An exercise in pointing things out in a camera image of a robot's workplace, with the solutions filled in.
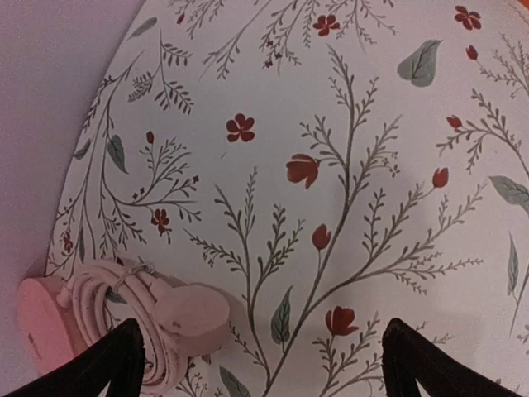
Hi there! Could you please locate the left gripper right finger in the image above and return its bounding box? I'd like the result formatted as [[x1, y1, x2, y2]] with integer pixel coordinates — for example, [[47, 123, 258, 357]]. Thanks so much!
[[382, 318, 517, 397]]

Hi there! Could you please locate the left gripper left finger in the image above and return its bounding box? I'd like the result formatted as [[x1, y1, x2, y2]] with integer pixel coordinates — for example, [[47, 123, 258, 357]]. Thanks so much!
[[9, 318, 145, 397]]

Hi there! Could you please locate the pink round power strip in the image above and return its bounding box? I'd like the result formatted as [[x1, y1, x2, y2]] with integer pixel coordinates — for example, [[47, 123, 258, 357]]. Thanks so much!
[[17, 275, 87, 375]]

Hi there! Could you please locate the floral table mat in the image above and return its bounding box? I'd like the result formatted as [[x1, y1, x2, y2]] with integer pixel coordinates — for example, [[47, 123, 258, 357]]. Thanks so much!
[[45, 1, 528, 396]]

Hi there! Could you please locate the pink coiled cord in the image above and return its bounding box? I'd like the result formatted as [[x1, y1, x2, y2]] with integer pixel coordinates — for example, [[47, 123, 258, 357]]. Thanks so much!
[[57, 258, 231, 396]]

